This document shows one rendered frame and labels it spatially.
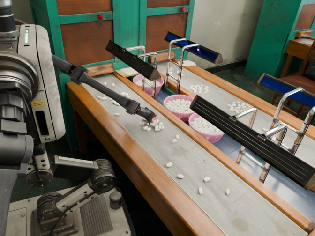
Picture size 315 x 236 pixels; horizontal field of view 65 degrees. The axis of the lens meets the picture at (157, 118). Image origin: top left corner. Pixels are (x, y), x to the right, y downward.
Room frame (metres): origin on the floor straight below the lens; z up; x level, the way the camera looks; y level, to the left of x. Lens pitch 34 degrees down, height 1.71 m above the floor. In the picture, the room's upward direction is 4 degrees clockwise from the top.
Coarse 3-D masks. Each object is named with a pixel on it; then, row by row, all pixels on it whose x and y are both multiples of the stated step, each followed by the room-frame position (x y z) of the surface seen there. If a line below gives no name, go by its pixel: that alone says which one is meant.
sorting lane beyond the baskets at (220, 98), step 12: (180, 84) 1.96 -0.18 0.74; (192, 84) 1.97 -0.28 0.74; (204, 84) 1.99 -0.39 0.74; (204, 96) 1.77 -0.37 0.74; (216, 96) 1.78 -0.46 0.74; (228, 96) 1.80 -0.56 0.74; (228, 108) 1.61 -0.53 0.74; (240, 108) 1.63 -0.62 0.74; (240, 120) 1.46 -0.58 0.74; (264, 120) 1.48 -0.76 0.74; (264, 132) 1.34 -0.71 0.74; (288, 132) 1.36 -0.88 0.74; (288, 144) 1.23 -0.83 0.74; (300, 144) 1.24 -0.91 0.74; (312, 144) 1.25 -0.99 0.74; (300, 156) 1.12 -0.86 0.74; (312, 156) 1.13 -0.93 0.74
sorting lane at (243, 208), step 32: (96, 96) 1.64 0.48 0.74; (128, 128) 1.27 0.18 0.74; (160, 160) 1.01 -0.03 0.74; (192, 160) 1.02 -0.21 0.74; (192, 192) 0.80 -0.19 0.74; (224, 192) 0.81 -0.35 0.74; (256, 192) 0.83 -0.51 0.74; (224, 224) 0.64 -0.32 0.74; (256, 224) 0.65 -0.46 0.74; (288, 224) 0.66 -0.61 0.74
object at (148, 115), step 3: (147, 108) 1.37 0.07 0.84; (147, 111) 1.31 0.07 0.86; (150, 111) 1.34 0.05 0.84; (144, 114) 1.29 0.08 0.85; (147, 114) 1.30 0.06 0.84; (150, 114) 1.32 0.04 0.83; (153, 114) 1.31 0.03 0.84; (144, 117) 1.30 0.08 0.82; (147, 117) 1.30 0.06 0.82; (150, 117) 1.31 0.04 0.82; (153, 117) 1.30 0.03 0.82; (147, 120) 1.30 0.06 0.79; (150, 120) 1.29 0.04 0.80
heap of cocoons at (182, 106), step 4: (176, 100) 1.68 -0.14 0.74; (180, 100) 1.70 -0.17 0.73; (184, 100) 1.68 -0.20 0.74; (168, 104) 1.61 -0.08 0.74; (172, 104) 1.60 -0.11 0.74; (176, 104) 1.61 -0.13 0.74; (180, 104) 1.64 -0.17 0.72; (184, 104) 1.61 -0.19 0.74; (188, 104) 1.63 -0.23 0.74; (168, 108) 1.56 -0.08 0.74; (172, 108) 1.55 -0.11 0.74; (176, 108) 1.56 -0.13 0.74; (180, 108) 1.57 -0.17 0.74; (184, 108) 1.58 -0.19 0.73; (188, 108) 1.56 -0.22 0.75; (180, 112) 1.50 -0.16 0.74; (184, 112) 1.51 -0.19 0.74; (188, 112) 1.52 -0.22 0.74
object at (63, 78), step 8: (176, 56) 2.51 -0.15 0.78; (184, 56) 2.58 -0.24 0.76; (120, 64) 2.11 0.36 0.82; (152, 64) 2.36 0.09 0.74; (56, 72) 1.84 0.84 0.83; (56, 80) 1.93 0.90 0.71; (64, 80) 1.80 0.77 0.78; (64, 88) 1.79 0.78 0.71; (64, 96) 1.78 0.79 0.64; (64, 104) 1.81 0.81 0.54; (64, 112) 1.81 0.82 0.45; (72, 112) 1.84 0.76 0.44; (64, 120) 1.92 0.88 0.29; (72, 120) 1.83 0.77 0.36; (72, 128) 1.83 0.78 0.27; (88, 128) 1.92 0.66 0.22; (64, 136) 1.96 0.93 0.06; (72, 136) 1.82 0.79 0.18; (72, 144) 1.81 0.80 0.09
